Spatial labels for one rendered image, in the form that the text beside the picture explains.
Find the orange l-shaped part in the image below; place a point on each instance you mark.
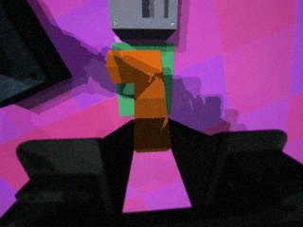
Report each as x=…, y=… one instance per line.
x=151, y=120

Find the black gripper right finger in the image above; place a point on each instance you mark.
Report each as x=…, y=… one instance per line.
x=200, y=157

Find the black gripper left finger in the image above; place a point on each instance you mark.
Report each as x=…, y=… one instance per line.
x=109, y=158

